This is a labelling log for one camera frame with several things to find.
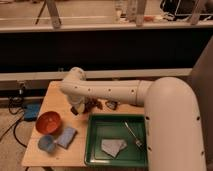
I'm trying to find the black eraser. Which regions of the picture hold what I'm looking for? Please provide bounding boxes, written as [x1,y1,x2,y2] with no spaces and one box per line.
[70,107,79,115]

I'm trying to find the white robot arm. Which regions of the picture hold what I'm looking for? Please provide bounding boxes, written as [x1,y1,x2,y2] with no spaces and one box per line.
[60,67,207,171]

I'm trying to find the green plastic tray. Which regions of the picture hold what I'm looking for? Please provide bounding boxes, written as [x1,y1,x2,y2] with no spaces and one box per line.
[84,114,148,168]

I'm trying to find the bunch of dark grapes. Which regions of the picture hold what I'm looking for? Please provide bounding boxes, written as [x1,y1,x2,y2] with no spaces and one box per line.
[84,99,103,113]

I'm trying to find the blue sponge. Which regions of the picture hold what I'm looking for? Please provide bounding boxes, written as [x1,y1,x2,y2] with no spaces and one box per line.
[56,127,77,149]

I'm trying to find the red bowl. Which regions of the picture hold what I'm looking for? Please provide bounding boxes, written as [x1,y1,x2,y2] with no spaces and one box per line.
[35,111,62,135]

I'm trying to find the blue cup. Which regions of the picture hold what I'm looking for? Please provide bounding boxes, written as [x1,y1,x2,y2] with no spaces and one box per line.
[38,135,56,153]

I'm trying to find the grey folded cloth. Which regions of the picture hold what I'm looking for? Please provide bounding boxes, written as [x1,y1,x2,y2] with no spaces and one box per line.
[101,139,127,157]

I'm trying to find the blue power box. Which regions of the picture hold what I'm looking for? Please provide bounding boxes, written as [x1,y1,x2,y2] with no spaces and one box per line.
[24,103,41,121]

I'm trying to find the silver fork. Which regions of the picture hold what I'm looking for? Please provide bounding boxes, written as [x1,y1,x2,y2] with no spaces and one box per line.
[124,122,143,148]

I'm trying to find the black handled peeler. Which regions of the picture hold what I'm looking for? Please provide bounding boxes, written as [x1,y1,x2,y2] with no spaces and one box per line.
[105,100,118,110]

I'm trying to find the black cables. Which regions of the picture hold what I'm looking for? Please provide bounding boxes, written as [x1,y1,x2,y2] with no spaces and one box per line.
[0,96,28,148]

